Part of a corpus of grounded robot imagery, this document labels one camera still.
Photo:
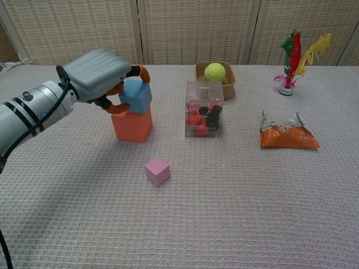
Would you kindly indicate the orange snack bag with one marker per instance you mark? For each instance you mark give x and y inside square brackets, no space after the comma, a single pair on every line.
[286,138]

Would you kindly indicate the blue foam cube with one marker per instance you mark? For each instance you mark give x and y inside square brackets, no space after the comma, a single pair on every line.
[138,98]

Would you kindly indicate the woven folding screen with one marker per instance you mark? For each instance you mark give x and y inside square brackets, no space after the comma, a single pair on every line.
[196,28]

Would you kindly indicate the beige woven tablecloth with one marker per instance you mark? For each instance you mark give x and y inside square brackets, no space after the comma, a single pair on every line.
[224,210]

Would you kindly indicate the large orange foam cube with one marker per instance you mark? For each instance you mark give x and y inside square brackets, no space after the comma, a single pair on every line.
[131,129]

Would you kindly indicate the small pink foam cube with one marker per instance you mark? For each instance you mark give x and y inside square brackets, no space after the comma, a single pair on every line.
[157,172]

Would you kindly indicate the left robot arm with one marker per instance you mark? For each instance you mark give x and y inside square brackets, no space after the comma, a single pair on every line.
[25,112]

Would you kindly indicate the yellow tennis ball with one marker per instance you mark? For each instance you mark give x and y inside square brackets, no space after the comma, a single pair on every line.
[214,72]

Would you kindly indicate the left robot hand, orange fingertips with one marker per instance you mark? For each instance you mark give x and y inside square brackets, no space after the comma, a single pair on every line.
[95,75]

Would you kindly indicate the clear plastic box of clips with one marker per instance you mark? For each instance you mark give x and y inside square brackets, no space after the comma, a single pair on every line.
[203,117]

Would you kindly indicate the brown rounded tray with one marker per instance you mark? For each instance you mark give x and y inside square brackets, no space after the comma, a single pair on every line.
[228,87]

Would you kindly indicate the colourful feather shuttlecock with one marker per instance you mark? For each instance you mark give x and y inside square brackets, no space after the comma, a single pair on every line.
[294,53]

